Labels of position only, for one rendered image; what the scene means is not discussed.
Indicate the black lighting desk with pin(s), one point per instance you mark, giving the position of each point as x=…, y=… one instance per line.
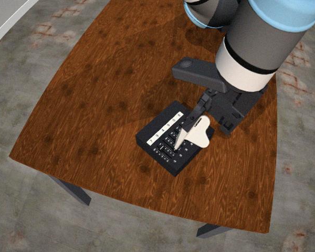
x=158, y=138

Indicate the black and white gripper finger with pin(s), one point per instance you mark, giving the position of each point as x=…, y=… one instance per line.
x=195, y=134

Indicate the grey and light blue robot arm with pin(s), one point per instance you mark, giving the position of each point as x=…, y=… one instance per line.
x=261, y=35

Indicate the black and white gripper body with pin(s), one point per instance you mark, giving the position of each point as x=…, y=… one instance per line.
x=229, y=108

